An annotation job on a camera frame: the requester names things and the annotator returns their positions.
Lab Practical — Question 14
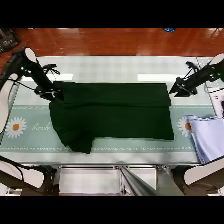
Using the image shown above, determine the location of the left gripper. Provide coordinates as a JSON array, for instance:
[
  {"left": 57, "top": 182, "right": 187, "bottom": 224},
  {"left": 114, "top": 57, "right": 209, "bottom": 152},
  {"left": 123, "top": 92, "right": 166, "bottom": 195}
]
[{"left": 34, "top": 83, "right": 65, "bottom": 102}]

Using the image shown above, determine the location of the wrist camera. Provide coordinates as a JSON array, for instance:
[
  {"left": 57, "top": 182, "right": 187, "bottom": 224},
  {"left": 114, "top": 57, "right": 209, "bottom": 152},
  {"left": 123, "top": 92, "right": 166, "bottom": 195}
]
[
  {"left": 184, "top": 60, "right": 202, "bottom": 74},
  {"left": 41, "top": 62, "right": 62, "bottom": 77}
]

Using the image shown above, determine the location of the silver frame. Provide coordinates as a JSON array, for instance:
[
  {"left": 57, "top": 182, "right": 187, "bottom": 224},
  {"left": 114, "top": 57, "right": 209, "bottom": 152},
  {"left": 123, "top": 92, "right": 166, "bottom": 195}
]
[{"left": 0, "top": 162, "right": 224, "bottom": 197}]

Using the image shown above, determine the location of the dark green T-shirt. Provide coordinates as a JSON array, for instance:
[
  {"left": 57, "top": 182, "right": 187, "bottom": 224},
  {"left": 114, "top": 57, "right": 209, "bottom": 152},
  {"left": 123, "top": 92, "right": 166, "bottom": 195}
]
[{"left": 48, "top": 81, "right": 176, "bottom": 155}]

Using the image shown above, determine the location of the light blue garment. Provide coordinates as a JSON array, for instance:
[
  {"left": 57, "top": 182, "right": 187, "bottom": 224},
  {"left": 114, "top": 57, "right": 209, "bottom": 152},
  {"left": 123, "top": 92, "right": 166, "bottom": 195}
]
[{"left": 185, "top": 114, "right": 224, "bottom": 165}]

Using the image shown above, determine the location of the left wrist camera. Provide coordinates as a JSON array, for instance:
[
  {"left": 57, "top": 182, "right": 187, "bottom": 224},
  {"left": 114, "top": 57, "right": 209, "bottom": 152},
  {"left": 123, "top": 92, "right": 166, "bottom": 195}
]
[{"left": 41, "top": 62, "right": 62, "bottom": 77}]

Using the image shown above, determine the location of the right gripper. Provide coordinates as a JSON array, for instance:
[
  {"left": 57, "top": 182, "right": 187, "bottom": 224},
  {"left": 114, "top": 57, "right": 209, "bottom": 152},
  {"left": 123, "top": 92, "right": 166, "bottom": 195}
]
[{"left": 168, "top": 76, "right": 199, "bottom": 99}]

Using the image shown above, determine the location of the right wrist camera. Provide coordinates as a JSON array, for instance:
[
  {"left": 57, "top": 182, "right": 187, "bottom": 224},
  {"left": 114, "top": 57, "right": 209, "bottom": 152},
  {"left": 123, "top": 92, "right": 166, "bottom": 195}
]
[{"left": 184, "top": 60, "right": 202, "bottom": 74}]

